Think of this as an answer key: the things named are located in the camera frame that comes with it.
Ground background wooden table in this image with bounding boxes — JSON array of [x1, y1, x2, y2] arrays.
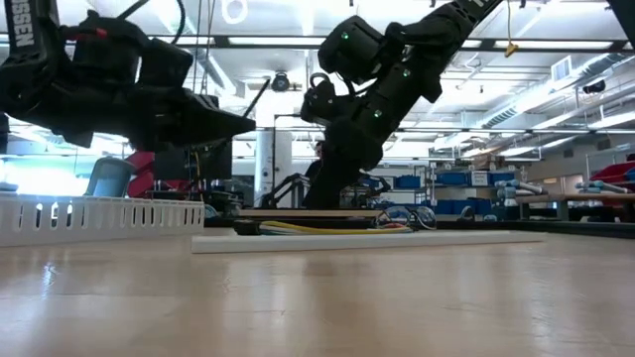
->
[[237, 207, 383, 219]]

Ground red storage bins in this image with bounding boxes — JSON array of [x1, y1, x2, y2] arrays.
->
[[126, 151, 156, 198], [589, 161, 635, 184]]

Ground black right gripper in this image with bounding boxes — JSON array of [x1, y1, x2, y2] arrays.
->
[[302, 91, 413, 209]]

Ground multicoloured wire bundle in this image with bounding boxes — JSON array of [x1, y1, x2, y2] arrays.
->
[[232, 219, 416, 237]]

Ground yellow hanging cord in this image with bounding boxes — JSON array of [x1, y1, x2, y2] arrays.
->
[[505, 0, 520, 59]]

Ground white slotted cable duct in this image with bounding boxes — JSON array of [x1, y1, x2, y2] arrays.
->
[[0, 192, 206, 248]]

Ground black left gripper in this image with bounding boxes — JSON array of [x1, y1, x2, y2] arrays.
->
[[126, 94, 257, 153]]

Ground wooden workbench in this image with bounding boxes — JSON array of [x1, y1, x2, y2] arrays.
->
[[515, 192, 635, 222]]

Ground white duct cover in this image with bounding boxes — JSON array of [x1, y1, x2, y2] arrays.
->
[[190, 229, 547, 255]]

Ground black monitor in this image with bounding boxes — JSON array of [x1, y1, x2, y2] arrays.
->
[[153, 141, 234, 182]]

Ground grey office chair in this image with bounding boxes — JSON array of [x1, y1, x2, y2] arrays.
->
[[83, 156, 136, 198]]

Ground blue storage bins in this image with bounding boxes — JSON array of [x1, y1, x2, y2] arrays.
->
[[391, 171, 517, 215]]

